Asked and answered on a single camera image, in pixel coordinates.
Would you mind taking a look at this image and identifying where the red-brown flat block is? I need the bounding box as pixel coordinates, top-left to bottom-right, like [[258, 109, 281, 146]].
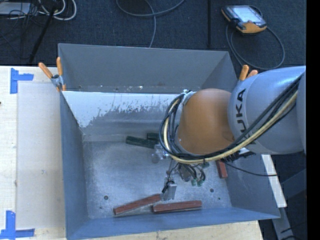
[[215, 159, 229, 180], [112, 193, 163, 216], [150, 199, 203, 215]]

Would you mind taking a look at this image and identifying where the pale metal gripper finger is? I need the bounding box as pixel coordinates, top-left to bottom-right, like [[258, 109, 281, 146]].
[[168, 181, 178, 201], [162, 178, 171, 201]]

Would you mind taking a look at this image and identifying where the dark green flat block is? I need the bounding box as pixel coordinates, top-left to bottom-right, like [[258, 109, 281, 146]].
[[125, 135, 158, 150]]

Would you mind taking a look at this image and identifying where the grey metal bin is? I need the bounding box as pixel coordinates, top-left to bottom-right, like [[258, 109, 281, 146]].
[[57, 43, 281, 240]]

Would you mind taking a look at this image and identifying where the pale flat board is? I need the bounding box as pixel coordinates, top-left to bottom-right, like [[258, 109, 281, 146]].
[[15, 80, 67, 230]]

